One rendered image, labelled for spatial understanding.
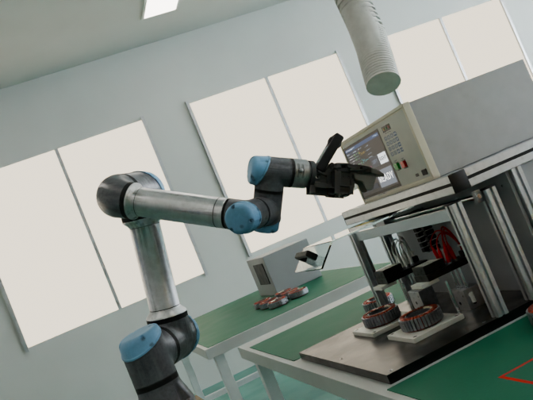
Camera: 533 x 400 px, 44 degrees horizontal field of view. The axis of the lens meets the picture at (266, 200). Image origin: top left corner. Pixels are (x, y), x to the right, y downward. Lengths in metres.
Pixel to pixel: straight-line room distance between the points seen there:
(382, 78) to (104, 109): 3.93
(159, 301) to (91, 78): 4.92
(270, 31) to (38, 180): 2.79
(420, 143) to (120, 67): 5.21
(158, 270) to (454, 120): 0.88
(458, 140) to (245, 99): 5.12
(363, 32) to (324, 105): 3.82
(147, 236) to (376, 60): 1.60
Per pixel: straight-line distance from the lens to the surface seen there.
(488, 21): 8.21
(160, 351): 1.74
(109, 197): 1.69
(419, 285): 1.72
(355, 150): 1.97
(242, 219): 1.51
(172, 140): 6.48
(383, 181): 1.89
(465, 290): 1.76
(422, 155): 1.67
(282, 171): 1.63
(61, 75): 6.62
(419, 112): 1.69
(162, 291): 1.83
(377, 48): 3.11
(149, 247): 1.82
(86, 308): 6.26
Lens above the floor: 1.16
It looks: 2 degrees up
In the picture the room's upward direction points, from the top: 23 degrees counter-clockwise
